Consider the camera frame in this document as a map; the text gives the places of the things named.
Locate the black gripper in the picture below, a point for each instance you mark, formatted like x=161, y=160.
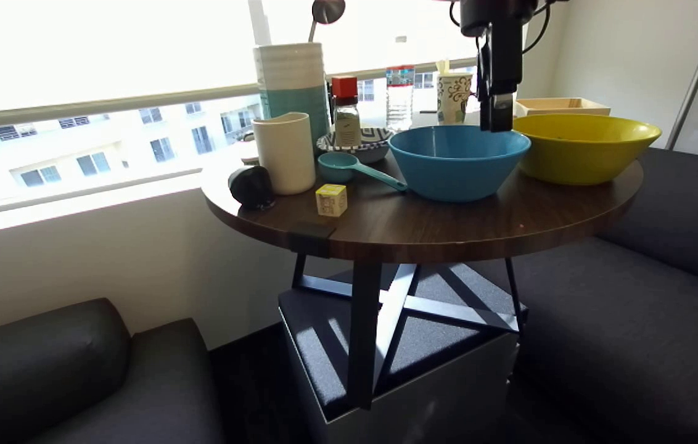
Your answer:
x=505, y=52

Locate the patterned paper cup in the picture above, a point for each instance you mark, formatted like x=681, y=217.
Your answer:
x=453, y=95

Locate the white roller blind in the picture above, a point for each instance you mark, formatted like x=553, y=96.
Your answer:
x=363, y=32
x=92, y=49

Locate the clear plastic bottle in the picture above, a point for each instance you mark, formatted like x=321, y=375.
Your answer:
x=401, y=95

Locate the yellow plastic bowl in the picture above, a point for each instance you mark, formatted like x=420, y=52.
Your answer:
x=596, y=152

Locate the patterned shallow dish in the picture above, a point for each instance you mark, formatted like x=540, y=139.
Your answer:
x=369, y=149

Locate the metal ladle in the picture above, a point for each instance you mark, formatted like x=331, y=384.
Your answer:
x=327, y=11

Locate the dark grey sofa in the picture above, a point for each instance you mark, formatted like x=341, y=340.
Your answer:
x=653, y=328

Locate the black metal table frame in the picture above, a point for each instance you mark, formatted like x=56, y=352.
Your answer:
x=363, y=328

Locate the white and teal canister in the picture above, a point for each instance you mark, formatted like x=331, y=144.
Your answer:
x=290, y=83

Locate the teal measuring scoop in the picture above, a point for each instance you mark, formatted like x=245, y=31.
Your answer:
x=340, y=167

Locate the grey ottoman box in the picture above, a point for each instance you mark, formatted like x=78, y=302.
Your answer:
x=438, y=403

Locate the cream cylindrical cup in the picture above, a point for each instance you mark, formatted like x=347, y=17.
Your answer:
x=288, y=157

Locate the glass jar with red lid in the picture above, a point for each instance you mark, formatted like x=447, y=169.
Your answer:
x=347, y=106

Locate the yellow cube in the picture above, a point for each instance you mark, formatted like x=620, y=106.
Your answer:
x=331, y=200

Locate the black round object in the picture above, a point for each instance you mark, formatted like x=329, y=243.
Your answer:
x=251, y=186

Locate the blue plastic bowl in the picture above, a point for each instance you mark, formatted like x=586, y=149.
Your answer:
x=455, y=169

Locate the light wooden box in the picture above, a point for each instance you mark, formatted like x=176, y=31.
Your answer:
x=565, y=104

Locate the black leather armchair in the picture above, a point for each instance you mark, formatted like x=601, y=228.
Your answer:
x=60, y=379

